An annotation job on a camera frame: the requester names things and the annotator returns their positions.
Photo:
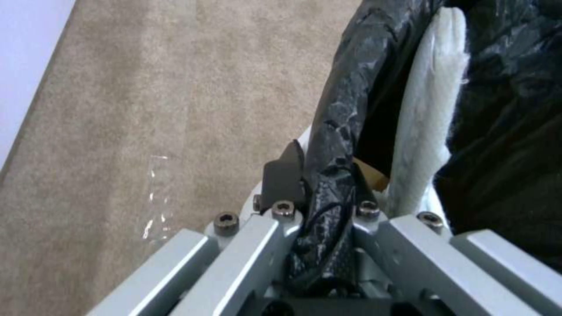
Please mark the white crumpled tissue paper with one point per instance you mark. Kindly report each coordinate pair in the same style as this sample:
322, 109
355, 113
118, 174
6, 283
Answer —
430, 98

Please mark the clear plastic wrapper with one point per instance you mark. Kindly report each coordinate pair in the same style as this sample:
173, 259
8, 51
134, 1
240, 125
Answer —
158, 197

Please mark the black plastic trash bag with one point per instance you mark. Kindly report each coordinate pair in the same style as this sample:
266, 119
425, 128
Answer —
351, 98

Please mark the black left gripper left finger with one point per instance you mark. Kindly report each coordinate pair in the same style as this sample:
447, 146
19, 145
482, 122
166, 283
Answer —
246, 256

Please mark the white trash bin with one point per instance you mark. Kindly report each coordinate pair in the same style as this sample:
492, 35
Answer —
437, 208

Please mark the brown cardboard scrap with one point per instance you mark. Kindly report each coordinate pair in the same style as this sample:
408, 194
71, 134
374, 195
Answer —
376, 179

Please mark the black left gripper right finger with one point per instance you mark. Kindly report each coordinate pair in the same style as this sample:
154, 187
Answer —
421, 263

